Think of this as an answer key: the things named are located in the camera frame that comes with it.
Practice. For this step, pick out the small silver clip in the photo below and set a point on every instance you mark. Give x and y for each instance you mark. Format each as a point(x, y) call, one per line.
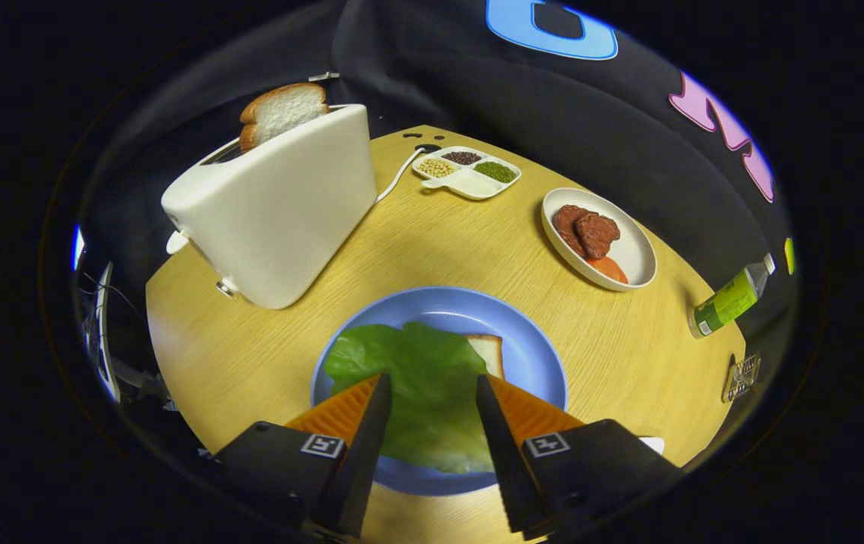
point(324, 76)

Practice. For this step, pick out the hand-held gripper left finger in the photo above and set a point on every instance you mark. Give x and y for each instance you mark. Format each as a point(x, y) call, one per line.
point(360, 468)

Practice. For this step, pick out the green label plastic bottle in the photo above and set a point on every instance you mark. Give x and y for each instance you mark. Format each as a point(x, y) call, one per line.
point(726, 302)

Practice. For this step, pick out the white bread slice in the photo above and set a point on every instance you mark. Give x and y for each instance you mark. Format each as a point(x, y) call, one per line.
point(489, 351)

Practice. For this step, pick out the red tomato slice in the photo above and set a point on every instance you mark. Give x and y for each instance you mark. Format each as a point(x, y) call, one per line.
point(609, 270)

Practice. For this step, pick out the toasted bread slice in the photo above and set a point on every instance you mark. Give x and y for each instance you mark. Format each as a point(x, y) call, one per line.
point(281, 109)

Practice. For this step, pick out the brown meat patty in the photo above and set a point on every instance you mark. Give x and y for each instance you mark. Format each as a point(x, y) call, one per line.
point(598, 234)
point(564, 223)

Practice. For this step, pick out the round white plate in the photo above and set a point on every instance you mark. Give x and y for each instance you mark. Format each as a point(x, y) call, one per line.
point(632, 249)

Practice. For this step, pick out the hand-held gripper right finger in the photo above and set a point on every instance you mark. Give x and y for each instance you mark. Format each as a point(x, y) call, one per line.
point(504, 461)

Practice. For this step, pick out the blue round plate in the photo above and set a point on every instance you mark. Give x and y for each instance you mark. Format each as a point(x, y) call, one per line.
point(439, 306)

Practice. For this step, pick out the green lettuce leaf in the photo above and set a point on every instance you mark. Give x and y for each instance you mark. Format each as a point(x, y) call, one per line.
point(417, 378)

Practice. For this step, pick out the white toaster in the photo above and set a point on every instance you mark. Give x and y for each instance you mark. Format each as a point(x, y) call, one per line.
point(281, 219)

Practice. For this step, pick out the white divided dish with beans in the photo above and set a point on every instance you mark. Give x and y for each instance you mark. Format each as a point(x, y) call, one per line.
point(473, 185)

